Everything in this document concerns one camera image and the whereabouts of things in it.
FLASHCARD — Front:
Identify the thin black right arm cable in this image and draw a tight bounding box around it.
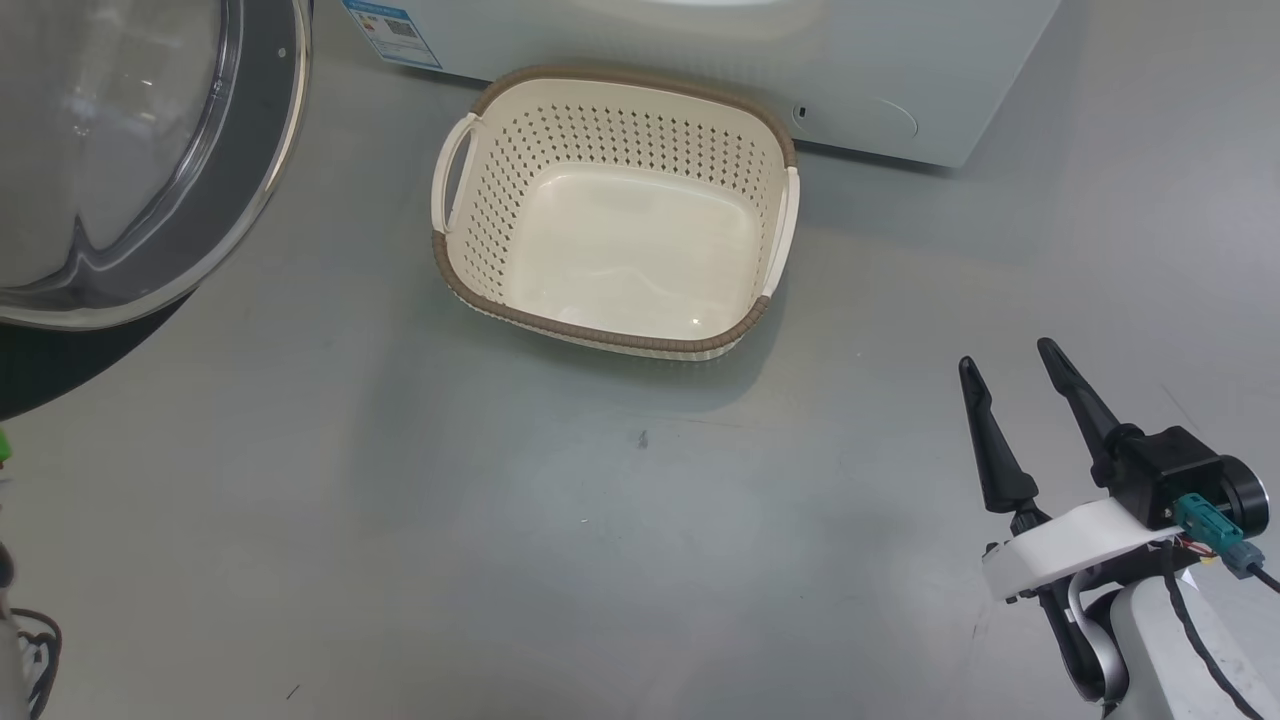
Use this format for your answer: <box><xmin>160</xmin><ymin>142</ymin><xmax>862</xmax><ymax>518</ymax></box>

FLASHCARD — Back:
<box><xmin>1160</xmin><ymin>542</ymin><xmax>1266</xmax><ymax>720</ymax></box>

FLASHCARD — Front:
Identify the blue energy label sticker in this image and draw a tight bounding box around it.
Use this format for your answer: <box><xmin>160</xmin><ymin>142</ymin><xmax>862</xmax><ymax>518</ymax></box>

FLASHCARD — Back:
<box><xmin>341</xmin><ymin>0</ymin><xmax>444</xmax><ymax>71</ymax></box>

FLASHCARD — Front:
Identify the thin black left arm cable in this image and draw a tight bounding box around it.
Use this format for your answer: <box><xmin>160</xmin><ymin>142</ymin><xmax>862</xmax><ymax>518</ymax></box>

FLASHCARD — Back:
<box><xmin>8</xmin><ymin>606</ymin><xmax>64</xmax><ymax>720</ymax></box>

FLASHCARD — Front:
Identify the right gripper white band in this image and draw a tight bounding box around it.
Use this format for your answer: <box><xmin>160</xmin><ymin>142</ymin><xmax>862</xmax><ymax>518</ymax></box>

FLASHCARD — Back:
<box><xmin>957</xmin><ymin>337</ymin><xmax>1188</xmax><ymax>604</ymax></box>

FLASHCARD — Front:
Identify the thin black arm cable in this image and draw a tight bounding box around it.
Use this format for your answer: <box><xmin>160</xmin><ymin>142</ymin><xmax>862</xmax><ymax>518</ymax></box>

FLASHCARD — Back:
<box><xmin>1160</xmin><ymin>542</ymin><xmax>1266</xmax><ymax>720</ymax></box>
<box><xmin>8</xmin><ymin>606</ymin><xmax>64</xmax><ymax>720</ymax></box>

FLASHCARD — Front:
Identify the round glass washing machine door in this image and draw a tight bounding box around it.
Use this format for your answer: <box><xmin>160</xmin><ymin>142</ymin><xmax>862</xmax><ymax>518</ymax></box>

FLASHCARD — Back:
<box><xmin>0</xmin><ymin>0</ymin><xmax>315</xmax><ymax>421</ymax></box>

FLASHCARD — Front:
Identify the cream perforated laundry basket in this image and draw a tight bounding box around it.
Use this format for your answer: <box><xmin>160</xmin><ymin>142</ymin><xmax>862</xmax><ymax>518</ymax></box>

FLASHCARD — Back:
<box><xmin>430</xmin><ymin>65</ymin><xmax>802</xmax><ymax>362</ymax></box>

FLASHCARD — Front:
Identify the white washing machine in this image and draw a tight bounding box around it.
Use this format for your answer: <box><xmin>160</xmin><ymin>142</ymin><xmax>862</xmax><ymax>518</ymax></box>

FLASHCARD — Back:
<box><xmin>338</xmin><ymin>0</ymin><xmax>1063</xmax><ymax>169</ymax></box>

